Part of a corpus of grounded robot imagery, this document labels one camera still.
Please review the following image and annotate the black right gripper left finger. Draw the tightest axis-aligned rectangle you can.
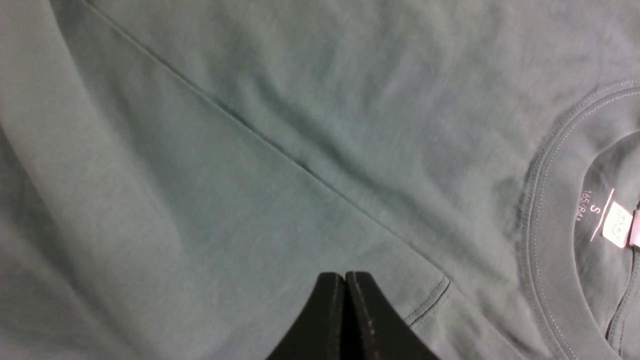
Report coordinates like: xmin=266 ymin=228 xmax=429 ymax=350
xmin=268 ymin=272 xmax=345 ymax=360

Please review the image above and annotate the green long sleeve shirt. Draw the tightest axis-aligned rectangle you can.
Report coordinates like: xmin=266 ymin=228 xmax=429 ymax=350
xmin=1 ymin=0 xmax=639 ymax=360

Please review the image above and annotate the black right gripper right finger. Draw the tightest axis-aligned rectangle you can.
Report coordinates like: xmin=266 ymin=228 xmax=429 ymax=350
xmin=345 ymin=271 xmax=438 ymax=360

